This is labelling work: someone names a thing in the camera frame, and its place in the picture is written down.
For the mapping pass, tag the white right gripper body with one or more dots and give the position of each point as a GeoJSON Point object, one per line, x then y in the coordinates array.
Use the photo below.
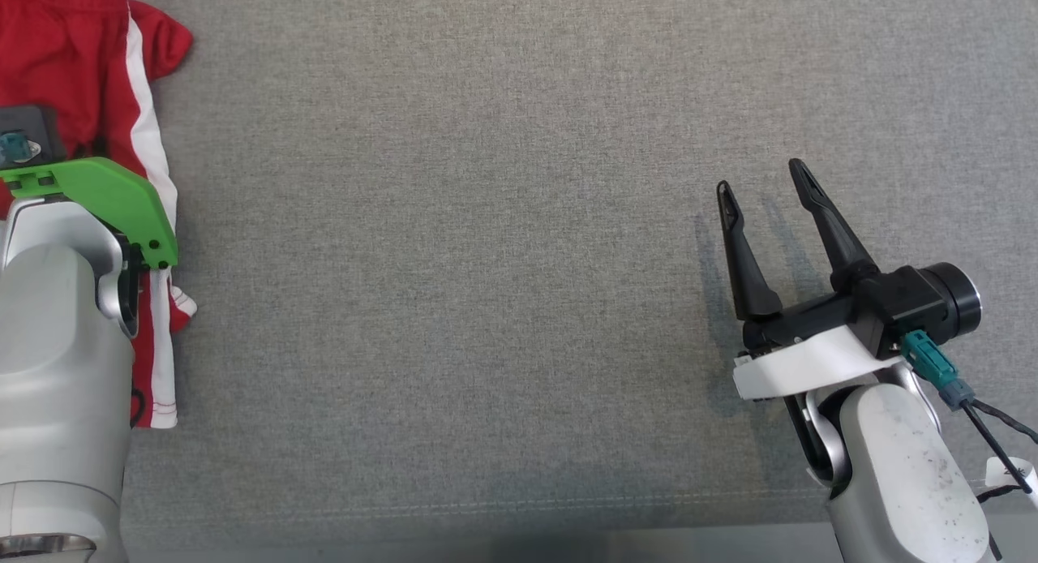
{"type": "Point", "coordinates": [811, 360]}

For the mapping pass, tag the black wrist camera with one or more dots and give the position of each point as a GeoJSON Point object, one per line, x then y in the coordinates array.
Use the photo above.
{"type": "Point", "coordinates": [916, 299]}
{"type": "Point", "coordinates": [40, 121]}

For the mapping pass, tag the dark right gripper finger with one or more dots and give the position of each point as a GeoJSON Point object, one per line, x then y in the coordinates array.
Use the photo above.
{"type": "Point", "coordinates": [843, 255]}
{"type": "Point", "coordinates": [750, 291]}

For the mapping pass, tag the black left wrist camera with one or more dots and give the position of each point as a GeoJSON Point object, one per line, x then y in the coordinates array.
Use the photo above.
{"type": "Point", "coordinates": [40, 121]}

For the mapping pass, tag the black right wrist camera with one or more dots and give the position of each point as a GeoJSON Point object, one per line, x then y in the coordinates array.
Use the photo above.
{"type": "Point", "coordinates": [916, 299]}

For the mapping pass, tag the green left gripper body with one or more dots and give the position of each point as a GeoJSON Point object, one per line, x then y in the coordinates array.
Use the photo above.
{"type": "Point", "coordinates": [122, 194]}

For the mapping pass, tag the grey fabric sofa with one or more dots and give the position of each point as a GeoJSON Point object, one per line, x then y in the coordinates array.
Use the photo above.
{"type": "Point", "coordinates": [486, 263]}

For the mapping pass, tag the red shorts with white stripe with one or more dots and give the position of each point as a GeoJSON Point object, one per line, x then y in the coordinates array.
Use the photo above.
{"type": "Point", "coordinates": [73, 52]}

